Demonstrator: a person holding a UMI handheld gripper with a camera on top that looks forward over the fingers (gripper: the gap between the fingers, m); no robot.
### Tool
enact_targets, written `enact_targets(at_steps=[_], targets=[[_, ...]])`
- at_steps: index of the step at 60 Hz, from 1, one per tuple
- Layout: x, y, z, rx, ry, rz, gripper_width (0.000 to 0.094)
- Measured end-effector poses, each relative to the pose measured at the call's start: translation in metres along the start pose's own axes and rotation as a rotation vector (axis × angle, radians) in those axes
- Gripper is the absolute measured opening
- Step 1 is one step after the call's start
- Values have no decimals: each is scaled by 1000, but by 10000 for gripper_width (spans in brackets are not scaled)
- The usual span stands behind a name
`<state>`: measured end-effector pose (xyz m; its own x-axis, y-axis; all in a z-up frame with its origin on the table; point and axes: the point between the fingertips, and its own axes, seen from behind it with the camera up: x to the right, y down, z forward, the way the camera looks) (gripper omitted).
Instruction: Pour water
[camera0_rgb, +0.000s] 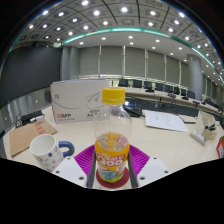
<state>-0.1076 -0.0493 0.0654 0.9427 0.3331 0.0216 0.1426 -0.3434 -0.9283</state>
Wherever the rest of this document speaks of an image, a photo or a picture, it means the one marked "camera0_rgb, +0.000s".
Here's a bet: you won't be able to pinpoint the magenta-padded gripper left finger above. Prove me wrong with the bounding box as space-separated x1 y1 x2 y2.
52 144 98 189

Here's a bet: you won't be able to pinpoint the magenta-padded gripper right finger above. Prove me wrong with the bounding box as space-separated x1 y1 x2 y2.
127 144 171 189

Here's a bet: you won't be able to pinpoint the clear yellow-capped drink bottle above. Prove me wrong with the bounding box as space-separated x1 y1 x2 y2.
92 87 133 184

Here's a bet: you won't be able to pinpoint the white paper sheets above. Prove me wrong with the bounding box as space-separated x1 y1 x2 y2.
143 109 189 133

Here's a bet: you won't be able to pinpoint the brown paper envelope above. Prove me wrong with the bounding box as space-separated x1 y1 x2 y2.
8 119 58 158

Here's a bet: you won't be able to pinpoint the black power adapter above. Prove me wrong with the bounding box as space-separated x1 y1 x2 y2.
19 109 44 126

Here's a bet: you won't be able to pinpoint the white cardboard paper box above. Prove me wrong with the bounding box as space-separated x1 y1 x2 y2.
50 78 110 125

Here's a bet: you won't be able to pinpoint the cream open cardboard box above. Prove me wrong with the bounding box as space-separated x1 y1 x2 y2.
195 110 218 141

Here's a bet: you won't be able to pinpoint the long curved conference desk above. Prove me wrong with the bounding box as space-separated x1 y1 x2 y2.
109 85 224 118

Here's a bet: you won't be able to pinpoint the row of black office chairs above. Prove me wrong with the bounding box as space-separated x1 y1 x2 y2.
118 78 224 111

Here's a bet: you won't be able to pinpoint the group of ceiling lights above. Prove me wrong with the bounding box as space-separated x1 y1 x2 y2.
26 0 224 81

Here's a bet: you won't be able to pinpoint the white patterned blue-handled mug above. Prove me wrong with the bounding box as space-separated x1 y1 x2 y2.
29 133 76 173

